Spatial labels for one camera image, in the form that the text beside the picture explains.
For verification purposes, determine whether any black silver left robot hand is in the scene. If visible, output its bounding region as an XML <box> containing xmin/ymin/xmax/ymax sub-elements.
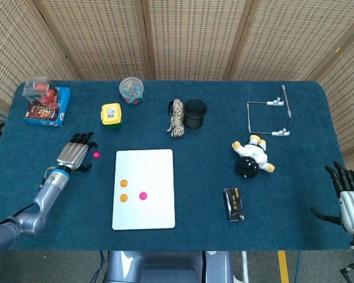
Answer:
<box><xmin>56</xmin><ymin>131</ymin><xmax>99</xmax><ymax>173</ymax></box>

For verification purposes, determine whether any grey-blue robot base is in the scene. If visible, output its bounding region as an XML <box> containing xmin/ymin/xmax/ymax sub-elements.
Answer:
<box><xmin>106</xmin><ymin>250</ymin><xmax>234</xmax><ymax>283</ymax></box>

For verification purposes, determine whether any white magnetic board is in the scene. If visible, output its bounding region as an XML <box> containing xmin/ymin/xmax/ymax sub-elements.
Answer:
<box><xmin>112</xmin><ymin>149</ymin><xmax>176</xmax><ymax>231</ymax></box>

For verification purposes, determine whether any blue snack box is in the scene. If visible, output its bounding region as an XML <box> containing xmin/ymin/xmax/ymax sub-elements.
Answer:
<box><xmin>23</xmin><ymin>86</ymin><xmax>72</xmax><ymax>128</ymax></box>

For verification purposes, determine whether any green container with yellow lid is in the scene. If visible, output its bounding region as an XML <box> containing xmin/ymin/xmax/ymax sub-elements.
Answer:
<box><xmin>100</xmin><ymin>102</ymin><xmax>124</xmax><ymax>130</ymax></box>

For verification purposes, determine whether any clear box of red items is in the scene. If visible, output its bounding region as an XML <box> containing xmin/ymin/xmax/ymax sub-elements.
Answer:
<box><xmin>21</xmin><ymin>77</ymin><xmax>61</xmax><ymax>111</ymax></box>

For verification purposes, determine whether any clear jar of binder clips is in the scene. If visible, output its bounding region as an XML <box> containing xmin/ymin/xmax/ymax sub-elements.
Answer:
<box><xmin>119</xmin><ymin>77</ymin><xmax>146</xmax><ymax>106</ymax></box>

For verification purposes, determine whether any plush toy in white suit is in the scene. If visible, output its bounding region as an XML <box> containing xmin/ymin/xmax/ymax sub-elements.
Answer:
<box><xmin>231</xmin><ymin>134</ymin><xmax>276</xmax><ymax>179</ymax></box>

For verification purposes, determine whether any black ink box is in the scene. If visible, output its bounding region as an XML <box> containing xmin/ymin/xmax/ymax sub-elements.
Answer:
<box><xmin>222</xmin><ymin>187</ymin><xmax>245</xmax><ymax>222</ymax></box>

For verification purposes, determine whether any white table leg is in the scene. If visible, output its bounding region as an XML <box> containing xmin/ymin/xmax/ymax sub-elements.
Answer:
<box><xmin>240</xmin><ymin>250</ymin><xmax>250</xmax><ymax>283</ymax></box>

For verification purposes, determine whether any black mesh pen cup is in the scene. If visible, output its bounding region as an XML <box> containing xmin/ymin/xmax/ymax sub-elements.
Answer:
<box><xmin>183</xmin><ymin>98</ymin><xmax>208</xmax><ymax>129</ymax></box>

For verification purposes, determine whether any dark blue table cloth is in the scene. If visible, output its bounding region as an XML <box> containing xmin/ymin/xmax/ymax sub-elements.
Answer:
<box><xmin>0</xmin><ymin>80</ymin><xmax>352</xmax><ymax>251</ymax></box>

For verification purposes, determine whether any woven folding screen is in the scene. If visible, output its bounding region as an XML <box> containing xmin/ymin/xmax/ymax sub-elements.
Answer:
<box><xmin>0</xmin><ymin>0</ymin><xmax>354</xmax><ymax>177</ymax></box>

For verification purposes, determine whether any braided rope bundle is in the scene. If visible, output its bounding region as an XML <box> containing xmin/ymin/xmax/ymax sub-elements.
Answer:
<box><xmin>166</xmin><ymin>98</ymin><xmax>186</xmax><ymax>139</ymax></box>

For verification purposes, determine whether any blue cable under table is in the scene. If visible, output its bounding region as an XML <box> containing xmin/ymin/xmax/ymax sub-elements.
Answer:
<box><xmin>93</xmin><ymin>250</ymin><xmax>110</xmax><ymax>283</ymax></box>

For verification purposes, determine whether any metal wire stand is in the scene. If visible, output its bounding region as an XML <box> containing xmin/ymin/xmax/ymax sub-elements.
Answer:
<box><xmin>246</xmin><ymin>84</ymin><xmax>291</xmax><ymax>137</ymax></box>

